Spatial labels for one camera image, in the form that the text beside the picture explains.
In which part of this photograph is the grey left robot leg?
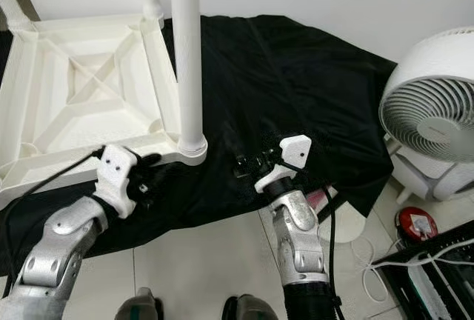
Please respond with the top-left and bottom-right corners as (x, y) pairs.
(122, 288), (164, 320)

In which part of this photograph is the black table cloth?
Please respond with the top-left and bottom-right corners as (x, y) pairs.
(0, 15), (399, 254)

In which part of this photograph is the white electric fan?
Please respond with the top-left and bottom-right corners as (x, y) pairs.
(379, 27), (474, 202)

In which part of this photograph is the grey robot leg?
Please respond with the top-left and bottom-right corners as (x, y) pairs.
(122, 288), (164, 320)
(222, 296), (278, 320)

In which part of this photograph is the grey right robot leg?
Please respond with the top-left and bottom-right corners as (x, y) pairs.
(222, 296), (278, 320)

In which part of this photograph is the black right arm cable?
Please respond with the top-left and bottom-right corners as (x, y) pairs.
(281, 159), (341, 313)

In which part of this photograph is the black floor box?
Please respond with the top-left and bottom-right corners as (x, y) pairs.
(374, 220), (474, 320)

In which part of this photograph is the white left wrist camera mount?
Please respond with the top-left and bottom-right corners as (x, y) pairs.
(93, 144), (141, 217)

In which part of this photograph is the white plastic table top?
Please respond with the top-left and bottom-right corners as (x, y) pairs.
(0, 13), (208, 206)

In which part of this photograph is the white power cable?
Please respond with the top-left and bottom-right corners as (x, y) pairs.
(359, 239), (474, 302)

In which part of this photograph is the red round object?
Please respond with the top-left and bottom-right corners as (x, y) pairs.
(396, 205), (439, 243)

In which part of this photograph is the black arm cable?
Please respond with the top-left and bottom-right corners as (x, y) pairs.
(0, 148), (106, 299)
(281, 159), (341, 313)

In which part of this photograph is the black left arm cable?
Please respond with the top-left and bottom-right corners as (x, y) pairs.
(0, 148), (106, 299)

